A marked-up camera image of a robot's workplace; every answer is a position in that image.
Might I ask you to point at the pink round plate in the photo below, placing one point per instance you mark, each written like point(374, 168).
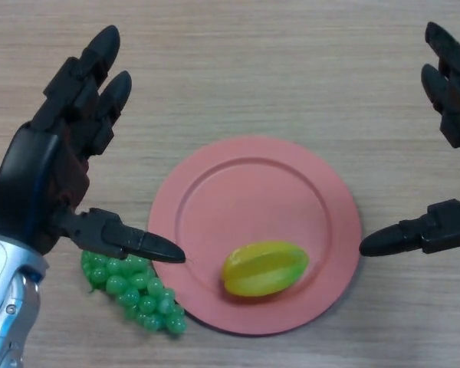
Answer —
point(253, 199)

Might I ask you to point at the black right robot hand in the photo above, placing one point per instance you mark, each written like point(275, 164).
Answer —
point(458, 115)

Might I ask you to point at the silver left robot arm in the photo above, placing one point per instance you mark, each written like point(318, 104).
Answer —
point(7, 299)

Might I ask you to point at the yellow starfruit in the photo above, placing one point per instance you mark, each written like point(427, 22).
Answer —
point(264, 268)

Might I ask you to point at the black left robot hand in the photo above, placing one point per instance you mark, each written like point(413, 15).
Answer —
point(30, 180)

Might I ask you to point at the green grape bunch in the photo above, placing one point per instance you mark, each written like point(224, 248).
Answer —
point(138, 291)

